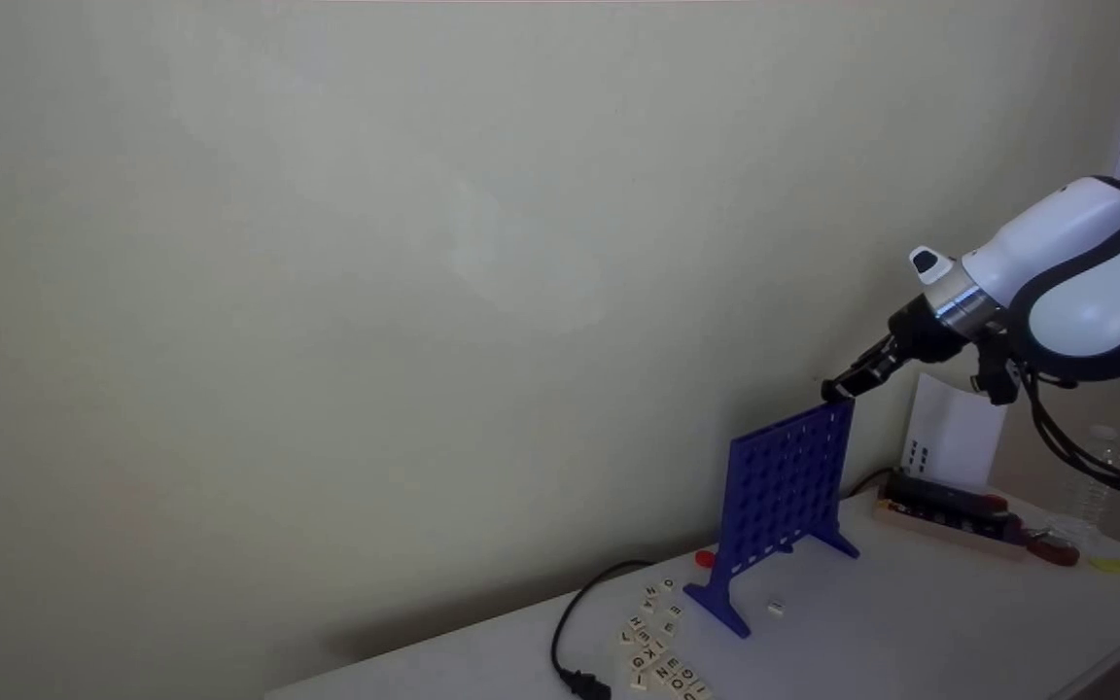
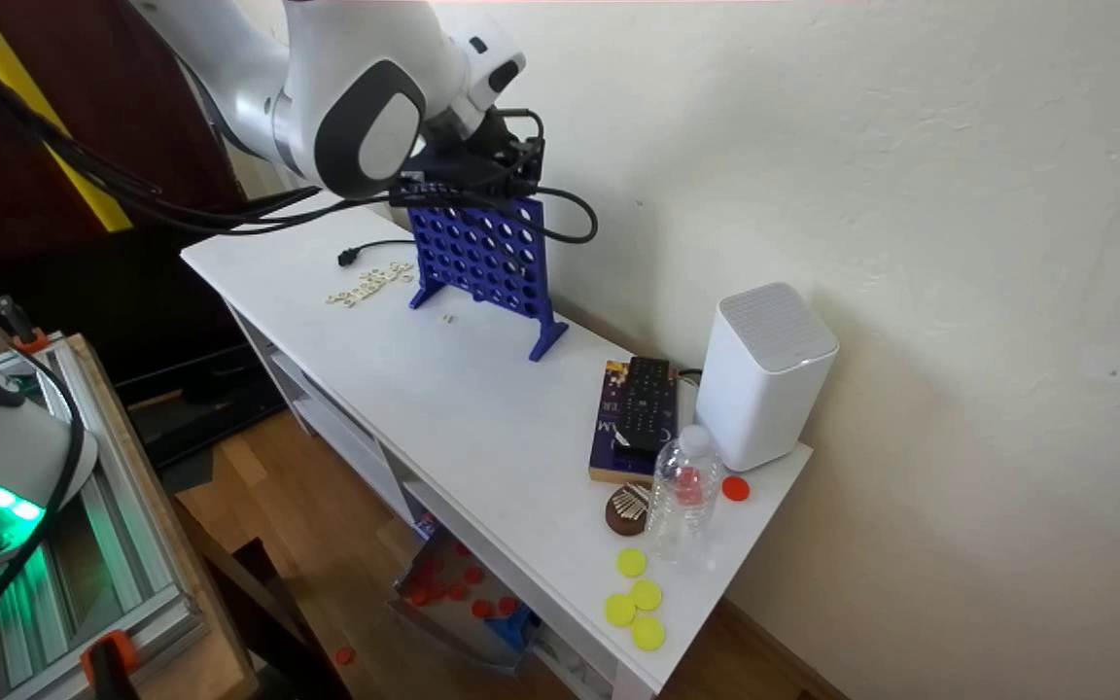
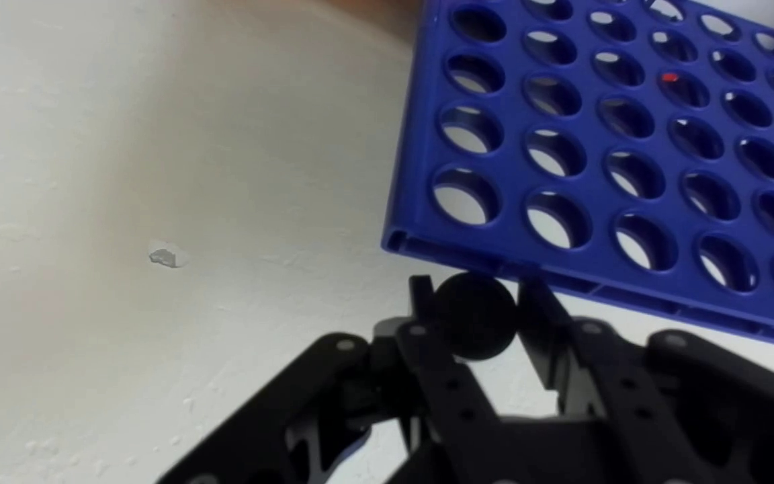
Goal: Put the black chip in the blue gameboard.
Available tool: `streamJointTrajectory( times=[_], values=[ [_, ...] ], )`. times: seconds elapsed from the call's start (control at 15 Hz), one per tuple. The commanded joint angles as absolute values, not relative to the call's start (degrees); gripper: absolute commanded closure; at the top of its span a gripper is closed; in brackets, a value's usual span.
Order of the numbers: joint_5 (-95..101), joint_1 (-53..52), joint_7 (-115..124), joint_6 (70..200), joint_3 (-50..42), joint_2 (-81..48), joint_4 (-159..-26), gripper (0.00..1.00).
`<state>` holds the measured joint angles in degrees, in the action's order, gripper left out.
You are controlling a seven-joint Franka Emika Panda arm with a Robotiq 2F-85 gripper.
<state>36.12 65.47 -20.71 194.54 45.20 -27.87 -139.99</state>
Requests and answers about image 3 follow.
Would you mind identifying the black game chip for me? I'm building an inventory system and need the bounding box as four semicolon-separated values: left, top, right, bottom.
426;273;523;363

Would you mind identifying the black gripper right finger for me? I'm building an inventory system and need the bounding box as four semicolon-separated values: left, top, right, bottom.
512;277;774;484

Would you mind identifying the blue connect four gameboard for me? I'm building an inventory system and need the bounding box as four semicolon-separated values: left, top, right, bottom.
379;0;774;352

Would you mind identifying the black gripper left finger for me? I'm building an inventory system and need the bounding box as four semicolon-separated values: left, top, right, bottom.
155;274;508;484

